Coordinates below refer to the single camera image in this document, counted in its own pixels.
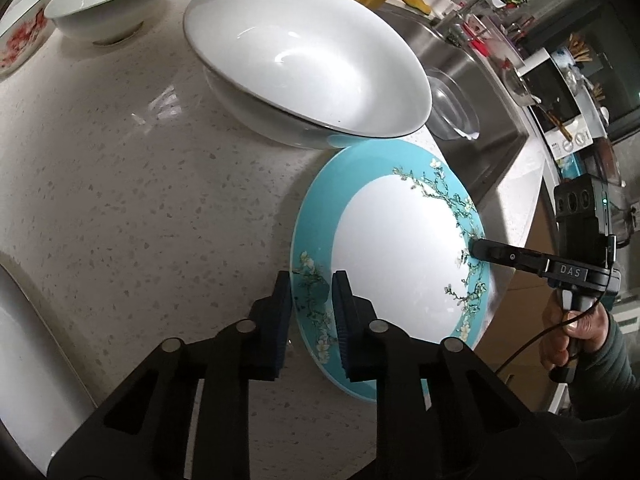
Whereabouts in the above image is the large white bowl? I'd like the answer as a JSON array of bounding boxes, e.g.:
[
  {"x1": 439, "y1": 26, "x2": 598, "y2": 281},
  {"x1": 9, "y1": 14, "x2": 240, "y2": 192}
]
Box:
[{"x1": 182, "y1": 0, "x2": 433, "y2": 150}]

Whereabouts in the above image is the black cable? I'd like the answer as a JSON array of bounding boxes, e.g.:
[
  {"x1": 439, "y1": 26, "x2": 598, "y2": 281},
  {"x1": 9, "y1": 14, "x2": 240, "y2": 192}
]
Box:
[{"x1": 495, "y1": 309, "x2": 609, "y2": 375}]

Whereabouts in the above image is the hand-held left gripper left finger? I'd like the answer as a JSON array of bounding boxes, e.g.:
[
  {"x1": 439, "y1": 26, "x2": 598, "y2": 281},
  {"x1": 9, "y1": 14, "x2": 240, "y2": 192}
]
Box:
[{"x1": 47, "y1": 270, "x2": 294, "y2": 480}]

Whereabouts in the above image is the red floral bowl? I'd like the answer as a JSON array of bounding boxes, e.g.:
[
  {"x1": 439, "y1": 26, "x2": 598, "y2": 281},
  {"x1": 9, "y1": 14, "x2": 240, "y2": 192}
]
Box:
[{"x1": 0, "y1": 0, "x2": 57, "y2": 79}]

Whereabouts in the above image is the yellow sponge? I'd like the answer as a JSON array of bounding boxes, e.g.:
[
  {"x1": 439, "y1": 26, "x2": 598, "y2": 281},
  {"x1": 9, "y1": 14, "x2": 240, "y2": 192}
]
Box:
[{"x1": 395, "y1": 0, "x2": 434, "y2": 17}]

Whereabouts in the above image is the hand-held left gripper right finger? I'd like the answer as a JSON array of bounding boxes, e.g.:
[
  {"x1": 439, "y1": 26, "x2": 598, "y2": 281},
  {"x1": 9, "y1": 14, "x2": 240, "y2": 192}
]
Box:
[{"x1": 332, "y1": 270, "x2": 571, "y2": 480}]

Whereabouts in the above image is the white bowl green rim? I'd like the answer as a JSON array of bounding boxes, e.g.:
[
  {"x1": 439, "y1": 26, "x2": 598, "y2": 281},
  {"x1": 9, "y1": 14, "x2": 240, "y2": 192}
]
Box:
[{"x1": 45, "y1": 0, "x2": 189, "y2": 47}]

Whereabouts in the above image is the person's right hand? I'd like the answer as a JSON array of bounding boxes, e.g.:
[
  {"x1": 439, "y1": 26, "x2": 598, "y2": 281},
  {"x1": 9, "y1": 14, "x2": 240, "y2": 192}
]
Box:
[{"x1": 542, "y1": 292, "x2": 609, "y2": 372}]

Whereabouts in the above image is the stainless steel sink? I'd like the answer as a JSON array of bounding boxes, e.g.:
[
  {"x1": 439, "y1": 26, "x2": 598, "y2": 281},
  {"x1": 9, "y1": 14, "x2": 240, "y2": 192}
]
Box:
[{"x1": 379, "y1": 7, "x2": 532, "y2": 202}]

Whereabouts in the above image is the blue floral plate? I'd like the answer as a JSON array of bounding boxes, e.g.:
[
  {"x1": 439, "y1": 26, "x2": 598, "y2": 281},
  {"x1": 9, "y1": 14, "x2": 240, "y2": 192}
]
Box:
[{"x1": 290, "y1": 140, "x2": 499, "y2": 404}]

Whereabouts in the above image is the person's right forearm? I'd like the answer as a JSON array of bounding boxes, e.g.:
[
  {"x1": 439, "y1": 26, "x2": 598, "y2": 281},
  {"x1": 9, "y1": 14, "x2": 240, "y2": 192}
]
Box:
[{"x1": 569, "y1": 310, "x2": 640, "y2": 423}]

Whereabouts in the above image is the clear glass bowl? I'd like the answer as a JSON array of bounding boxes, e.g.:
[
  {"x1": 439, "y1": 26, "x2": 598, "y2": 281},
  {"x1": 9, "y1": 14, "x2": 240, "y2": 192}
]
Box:
[{"x1": 425, "y1": 67, "x2": 482, "y2": 142}]

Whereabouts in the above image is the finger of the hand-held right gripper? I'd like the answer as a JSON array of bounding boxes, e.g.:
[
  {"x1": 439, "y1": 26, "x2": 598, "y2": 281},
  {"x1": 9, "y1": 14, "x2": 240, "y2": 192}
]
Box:
[{"x1": 467, "y1": 238, "x2": 549, "y2": 278}]

